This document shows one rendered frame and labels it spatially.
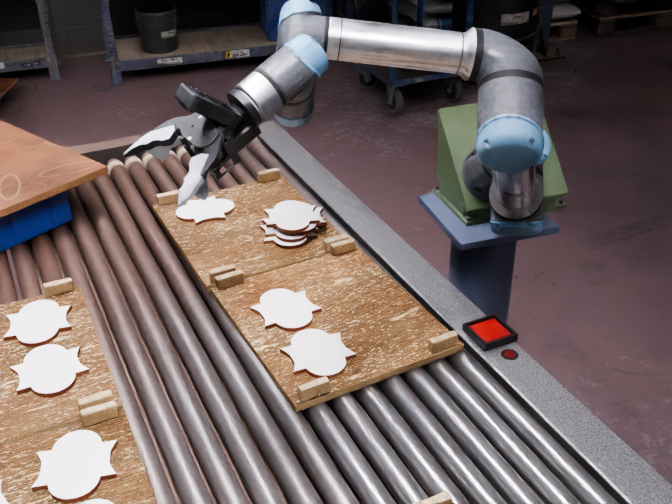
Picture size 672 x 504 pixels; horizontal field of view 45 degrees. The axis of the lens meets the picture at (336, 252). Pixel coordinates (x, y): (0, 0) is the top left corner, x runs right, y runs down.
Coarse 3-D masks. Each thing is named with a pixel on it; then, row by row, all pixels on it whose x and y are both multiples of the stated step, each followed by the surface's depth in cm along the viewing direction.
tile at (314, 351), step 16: (304, 336) 152; (320, 336) 152; (336, 336) 152; (288, 352) 148; (304, 352) 148; (320, 352) 148; (336, 352) 148; (352, 352) 148; (304, 368) 144; (320, 368) 144; (336, 368) 144
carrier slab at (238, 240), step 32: (224, 192) 206; (256, 192) 205; (288, 192) 205; (192, 224) 192; (224, 224) 191; (256, 224) 191; (192, 256) 179; (224, 256) 179; (256, 256) 179; (288, 256) 179; (320, 256) 179
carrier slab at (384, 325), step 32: (352, 256) 178; (256, 288) 168; (288, 288) 168; (320, 288) 168; (352, 288) 168; (384, 288) 167; (256, 320) 158; (320, 320) 158; (352, 320) 158; (384, 320) 158; (416, 320) 158; (256, 352) 150; (384, 352) 149; (416, 352) 149; (448, 352) 150; (288, 384) 142; (352, 384) 142
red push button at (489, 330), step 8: (488, 320) 159; (496, 320) 159; (472, 328) 156; (480, 328) 156; (488, 328) 156; (496, 328) 156; (504, 328) 156; (480, 336) 154; (488, 336) 154; (496, 336) 154; (504, 336) 154
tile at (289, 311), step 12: (264, 300) 163; (276, 300) 163; (288, 300) 162; (300, 300) 162; (264, 312) 159; (276, 312) 159; (288, 312) 159; (300, 312) 159; (312, 312) 160; (276, 324) 156; (288, 324) 156; (300, 324) 156
